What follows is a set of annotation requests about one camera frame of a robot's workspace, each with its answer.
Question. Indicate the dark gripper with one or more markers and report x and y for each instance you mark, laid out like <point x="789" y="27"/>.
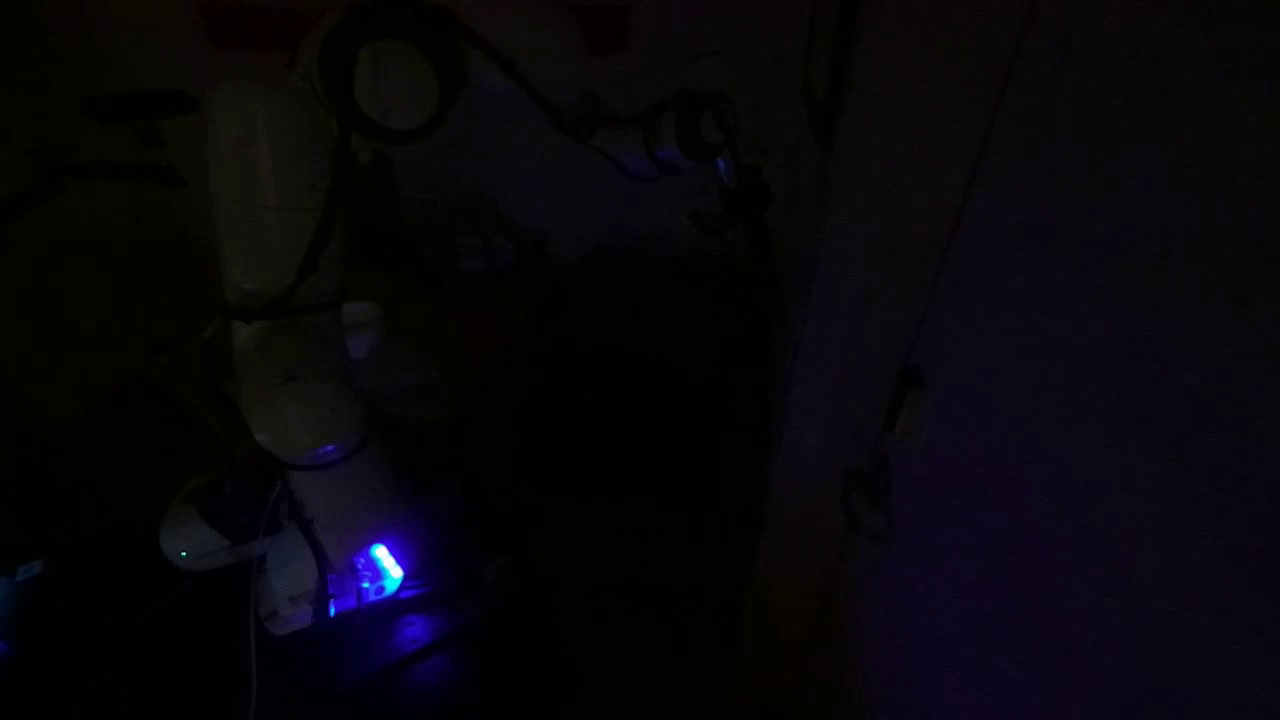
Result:
<point x="713" y="167"/>

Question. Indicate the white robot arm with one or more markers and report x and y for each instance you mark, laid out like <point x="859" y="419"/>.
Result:
<point x="287" y="402"/>

